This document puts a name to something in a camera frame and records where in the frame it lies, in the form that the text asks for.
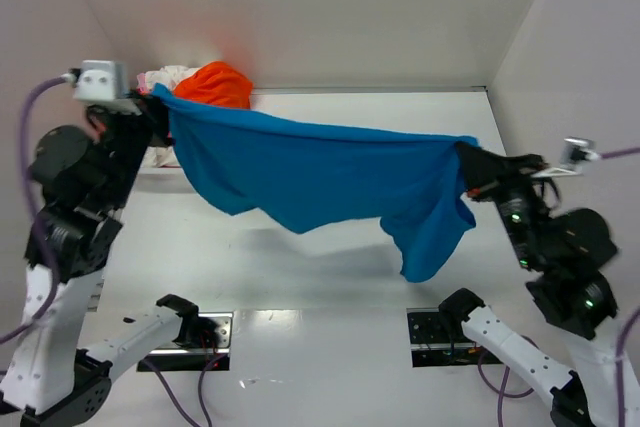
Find blue t shirt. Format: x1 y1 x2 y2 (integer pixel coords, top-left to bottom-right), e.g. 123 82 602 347
153 85 476 283

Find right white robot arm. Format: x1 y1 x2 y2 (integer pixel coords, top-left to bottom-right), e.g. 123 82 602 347
439 138 639 426

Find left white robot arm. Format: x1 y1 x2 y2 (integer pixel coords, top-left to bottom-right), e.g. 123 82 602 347
1 94 199 426

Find white t shirt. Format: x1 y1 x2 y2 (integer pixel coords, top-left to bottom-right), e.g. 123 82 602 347
142 65 199 168

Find orange t shirt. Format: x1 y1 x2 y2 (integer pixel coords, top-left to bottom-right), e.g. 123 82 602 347
173 61 253 110

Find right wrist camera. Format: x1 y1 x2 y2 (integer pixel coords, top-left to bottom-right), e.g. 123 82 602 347
560 137 600 170

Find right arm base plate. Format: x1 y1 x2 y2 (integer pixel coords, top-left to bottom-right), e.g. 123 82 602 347
406 308 500 368

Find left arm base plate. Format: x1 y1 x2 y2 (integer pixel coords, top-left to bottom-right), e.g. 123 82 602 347
145 312 234 373

